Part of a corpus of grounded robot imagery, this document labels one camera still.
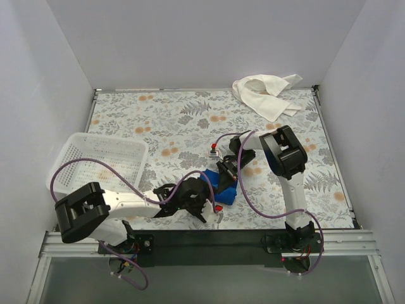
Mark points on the white crumpled towel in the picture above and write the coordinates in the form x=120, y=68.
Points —
x=260, y=93

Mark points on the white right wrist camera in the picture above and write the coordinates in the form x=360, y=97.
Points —
x=214, y=152

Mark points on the aluminium frame rail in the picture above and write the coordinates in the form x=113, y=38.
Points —
x=215, y=267

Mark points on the white perforated plastic basket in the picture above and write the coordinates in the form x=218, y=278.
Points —
x=126, y=156

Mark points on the floral patterned table mat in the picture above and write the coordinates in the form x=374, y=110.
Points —
x=180, y=127

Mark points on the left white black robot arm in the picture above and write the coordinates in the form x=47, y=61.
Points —
x=100, y=214

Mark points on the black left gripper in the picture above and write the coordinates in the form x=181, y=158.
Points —
x=196, y=207

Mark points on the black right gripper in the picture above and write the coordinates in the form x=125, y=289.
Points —
x=226, y=168

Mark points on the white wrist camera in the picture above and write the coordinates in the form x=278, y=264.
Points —
x=214, y=152
x=209, y=215

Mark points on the blue microfiber towel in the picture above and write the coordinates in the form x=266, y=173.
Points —
x=226, y=197

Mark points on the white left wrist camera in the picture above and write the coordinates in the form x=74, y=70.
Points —
x=209, y=215

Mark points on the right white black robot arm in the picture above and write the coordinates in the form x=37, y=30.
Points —
x=287, y=159

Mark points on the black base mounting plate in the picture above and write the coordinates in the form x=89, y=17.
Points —
x=209, y=247

